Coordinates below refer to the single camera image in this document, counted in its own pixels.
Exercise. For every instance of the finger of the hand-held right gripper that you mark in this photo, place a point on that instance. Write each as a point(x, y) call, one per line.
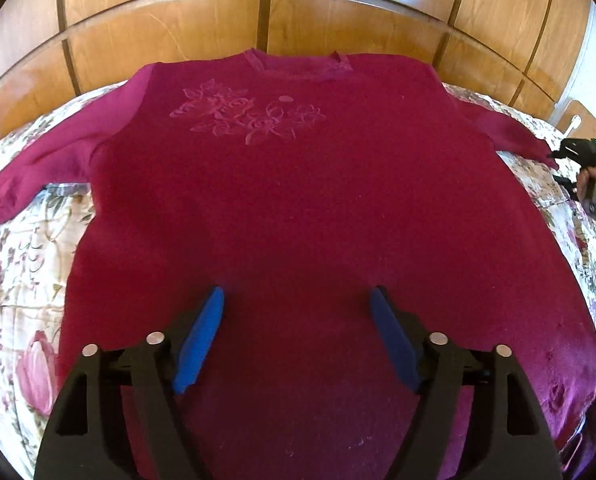
point(558, 154)
point(567, 183)

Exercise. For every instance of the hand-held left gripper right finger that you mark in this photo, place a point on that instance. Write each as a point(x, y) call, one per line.
point(390, 335)

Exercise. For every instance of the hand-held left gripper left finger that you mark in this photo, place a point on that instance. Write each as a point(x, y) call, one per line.
point(200, 342)

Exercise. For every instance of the magenta embroidered sweater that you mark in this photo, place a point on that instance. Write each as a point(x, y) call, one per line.
point(298, 200)

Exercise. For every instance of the small white object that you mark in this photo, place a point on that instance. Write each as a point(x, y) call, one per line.
point(575, 121)

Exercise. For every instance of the wooden bedside cabinet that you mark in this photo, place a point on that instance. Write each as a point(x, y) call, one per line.
point(595, 117)

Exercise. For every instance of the floral bedspread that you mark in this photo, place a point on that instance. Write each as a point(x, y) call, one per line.
point(17, 285)

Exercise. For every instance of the wooden panelled wardrobe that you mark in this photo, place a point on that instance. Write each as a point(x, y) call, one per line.
point(177, 35)

